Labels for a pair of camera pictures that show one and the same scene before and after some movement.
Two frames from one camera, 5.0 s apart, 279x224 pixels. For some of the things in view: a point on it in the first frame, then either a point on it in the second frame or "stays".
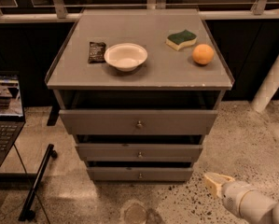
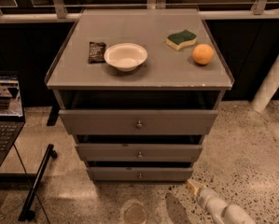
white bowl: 125,56 stays
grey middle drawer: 139,152 stays
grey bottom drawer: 140,174 stays
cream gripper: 233,194 → 206,196
